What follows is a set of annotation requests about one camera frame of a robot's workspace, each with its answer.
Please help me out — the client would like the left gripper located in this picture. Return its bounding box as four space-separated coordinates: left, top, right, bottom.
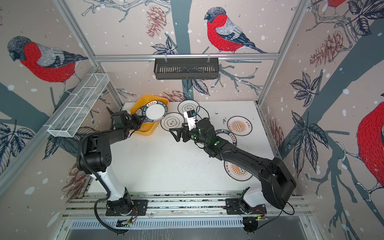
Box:
124 113 145 132

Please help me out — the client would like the green rim lettered plate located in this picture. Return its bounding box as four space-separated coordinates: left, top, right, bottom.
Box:
142 101 168 123
136 107 143 116
215 129 238 147

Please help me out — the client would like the green rim lettered plate front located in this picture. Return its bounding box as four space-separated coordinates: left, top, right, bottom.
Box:
136 107 143 116

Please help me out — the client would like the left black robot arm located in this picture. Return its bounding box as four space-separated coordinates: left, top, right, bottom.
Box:
76 108 145 216

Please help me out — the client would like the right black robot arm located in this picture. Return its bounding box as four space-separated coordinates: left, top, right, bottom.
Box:
170 118 297 210

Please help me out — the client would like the yellow plastic bin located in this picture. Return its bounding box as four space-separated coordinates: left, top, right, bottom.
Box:
130 95 169 136

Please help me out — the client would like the white plate flower emblem near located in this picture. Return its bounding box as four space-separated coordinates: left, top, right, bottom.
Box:
161 113 185 132

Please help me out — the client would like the white plate flower emblem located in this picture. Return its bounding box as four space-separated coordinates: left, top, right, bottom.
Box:
178 100 200 115
161 113 185 132

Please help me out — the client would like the white plate flower emblem far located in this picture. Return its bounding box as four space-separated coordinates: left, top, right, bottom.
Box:
178 100 200 115

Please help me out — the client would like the orange sunburst plate far right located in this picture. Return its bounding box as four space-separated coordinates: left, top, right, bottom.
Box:
227 116 253 136

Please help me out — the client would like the orange sunburst plate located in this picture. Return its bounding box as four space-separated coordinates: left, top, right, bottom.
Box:
227 116 253 136
224 162 253 182

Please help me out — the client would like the orange sunburst plate near right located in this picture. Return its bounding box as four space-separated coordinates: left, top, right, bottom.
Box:
224 162 253 182

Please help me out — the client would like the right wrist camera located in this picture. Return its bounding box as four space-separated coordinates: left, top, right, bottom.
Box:
184 109 197 131

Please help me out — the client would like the white mesh wire shelf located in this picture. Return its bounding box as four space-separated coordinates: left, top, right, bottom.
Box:
48 73 110 138

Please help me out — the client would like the black hanging wire basket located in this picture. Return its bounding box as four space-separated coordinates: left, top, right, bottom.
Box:
154 58 220 80

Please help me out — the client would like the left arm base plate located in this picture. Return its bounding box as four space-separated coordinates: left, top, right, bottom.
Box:
106 200 149 217

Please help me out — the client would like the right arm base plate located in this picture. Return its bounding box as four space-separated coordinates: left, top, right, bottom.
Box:
224 198 267 215

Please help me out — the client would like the aluminium mounting rail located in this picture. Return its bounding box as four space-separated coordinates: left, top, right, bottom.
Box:
62 193 313 218

